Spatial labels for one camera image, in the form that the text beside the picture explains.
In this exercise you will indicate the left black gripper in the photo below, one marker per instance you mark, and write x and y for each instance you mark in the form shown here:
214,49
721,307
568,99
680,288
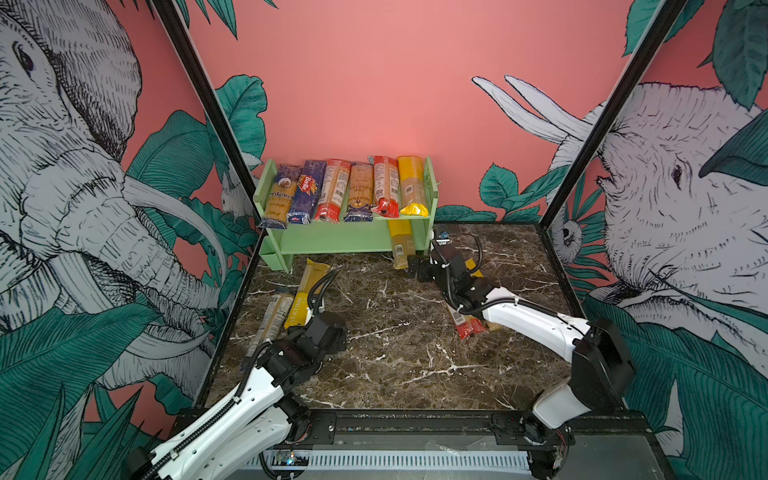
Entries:
294,334

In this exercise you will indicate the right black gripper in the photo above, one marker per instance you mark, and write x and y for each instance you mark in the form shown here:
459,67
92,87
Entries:
426,263

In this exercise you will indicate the clear white label spaghetti bag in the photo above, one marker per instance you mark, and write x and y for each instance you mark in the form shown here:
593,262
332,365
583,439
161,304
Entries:
272,323

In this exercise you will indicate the yellow label spaghetti bag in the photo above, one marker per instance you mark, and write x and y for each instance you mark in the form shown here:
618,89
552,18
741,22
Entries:
299,312

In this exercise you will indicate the yellow spaghetti bag long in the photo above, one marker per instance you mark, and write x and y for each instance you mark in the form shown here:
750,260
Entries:
412,185

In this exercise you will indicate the blue-end yellow spaghetti bag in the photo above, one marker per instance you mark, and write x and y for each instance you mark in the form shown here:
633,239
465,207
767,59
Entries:
360,194

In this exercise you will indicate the red spaghetti bag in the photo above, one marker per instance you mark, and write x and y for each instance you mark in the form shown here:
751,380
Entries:
386,187
333,190
466,326

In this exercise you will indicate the dark blue pasta box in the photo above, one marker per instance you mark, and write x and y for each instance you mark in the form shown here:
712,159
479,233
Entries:
308,191

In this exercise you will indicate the blue yellow spaghetti bag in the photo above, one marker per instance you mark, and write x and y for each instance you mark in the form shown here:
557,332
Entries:
280,197

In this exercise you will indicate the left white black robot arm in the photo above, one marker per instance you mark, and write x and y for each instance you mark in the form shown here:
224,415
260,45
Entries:
259,413

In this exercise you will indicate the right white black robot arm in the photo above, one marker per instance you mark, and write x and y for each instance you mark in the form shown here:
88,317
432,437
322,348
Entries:
601,365

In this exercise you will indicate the green two-tier shelf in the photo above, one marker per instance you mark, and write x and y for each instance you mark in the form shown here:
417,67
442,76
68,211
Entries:
280,247

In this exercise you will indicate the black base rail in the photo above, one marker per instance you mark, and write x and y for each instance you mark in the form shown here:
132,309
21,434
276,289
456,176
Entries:
404,429

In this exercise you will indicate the right black frame post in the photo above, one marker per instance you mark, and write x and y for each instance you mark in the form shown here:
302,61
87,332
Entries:
653,37

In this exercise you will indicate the black frame post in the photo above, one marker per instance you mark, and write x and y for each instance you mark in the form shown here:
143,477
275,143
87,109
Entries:
176,30
653,37

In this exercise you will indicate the left black frame post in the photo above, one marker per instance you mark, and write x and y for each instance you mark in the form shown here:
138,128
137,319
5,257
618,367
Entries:
176,30

